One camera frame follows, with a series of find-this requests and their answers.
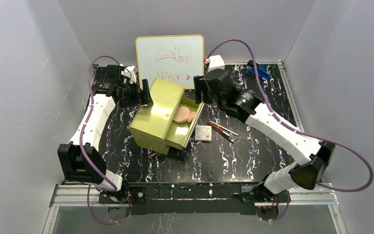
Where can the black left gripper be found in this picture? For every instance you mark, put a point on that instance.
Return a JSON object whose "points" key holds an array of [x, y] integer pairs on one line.
{"points": [[144, 92]]}

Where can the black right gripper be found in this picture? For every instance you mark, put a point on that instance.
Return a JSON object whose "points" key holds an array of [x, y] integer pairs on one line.
{"points": [[198, 88]]}

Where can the green metal drawer chest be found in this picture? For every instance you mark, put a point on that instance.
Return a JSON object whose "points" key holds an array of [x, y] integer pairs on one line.
{"points": [[153, 127]]}

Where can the large round powder puff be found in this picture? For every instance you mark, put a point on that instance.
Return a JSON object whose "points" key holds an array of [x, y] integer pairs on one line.
{"points": [[182, 114]]}

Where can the white makeup packet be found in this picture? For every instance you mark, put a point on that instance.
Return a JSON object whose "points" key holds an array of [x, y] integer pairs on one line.
{"points": [[203, 133]]}

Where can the red lip pencil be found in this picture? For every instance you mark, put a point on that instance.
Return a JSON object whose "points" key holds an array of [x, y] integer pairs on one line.
{"points": [[221, 131]]}

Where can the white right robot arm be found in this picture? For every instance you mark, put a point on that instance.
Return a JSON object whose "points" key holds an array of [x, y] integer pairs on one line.
{"points": [[311, 156]]}

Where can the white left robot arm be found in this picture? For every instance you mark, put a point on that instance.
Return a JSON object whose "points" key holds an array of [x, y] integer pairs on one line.
{"points": [[80, 159]]}

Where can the thin wooden stick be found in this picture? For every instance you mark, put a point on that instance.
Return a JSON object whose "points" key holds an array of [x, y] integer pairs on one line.
{"points": [[224, 128]]}

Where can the orange framed whiteboard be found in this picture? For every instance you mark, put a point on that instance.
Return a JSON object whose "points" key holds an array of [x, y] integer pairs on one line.
{"points": [[175, 58]]}

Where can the black eyeliner pencil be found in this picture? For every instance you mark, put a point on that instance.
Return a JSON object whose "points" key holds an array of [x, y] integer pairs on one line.
{"points": [[227, 138]]}

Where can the blue stapler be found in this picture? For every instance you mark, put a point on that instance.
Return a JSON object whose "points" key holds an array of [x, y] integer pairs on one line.
{"points": [[253, 67]]}

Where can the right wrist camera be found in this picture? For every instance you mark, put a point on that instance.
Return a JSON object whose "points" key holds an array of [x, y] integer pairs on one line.
{"points": [[214, 62]]}

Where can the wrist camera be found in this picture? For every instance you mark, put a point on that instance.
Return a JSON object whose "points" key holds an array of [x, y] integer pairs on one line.
{"points": [[214, 62], [130, 74]]}

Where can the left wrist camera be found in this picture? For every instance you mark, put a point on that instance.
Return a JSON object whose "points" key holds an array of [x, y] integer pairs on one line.
{"points": [[130, 74]]}

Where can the aluminium right side rail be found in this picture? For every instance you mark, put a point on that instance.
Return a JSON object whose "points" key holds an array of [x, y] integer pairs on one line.
{"points": [[290, 95]]}

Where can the aluminium rail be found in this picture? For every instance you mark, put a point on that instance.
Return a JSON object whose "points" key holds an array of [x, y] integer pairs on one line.
{"points": [[81, 195], [290, 95]]}

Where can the aluminium front rail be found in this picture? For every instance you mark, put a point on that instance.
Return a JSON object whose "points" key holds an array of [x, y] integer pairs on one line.
{"points": [[81, 195]]}

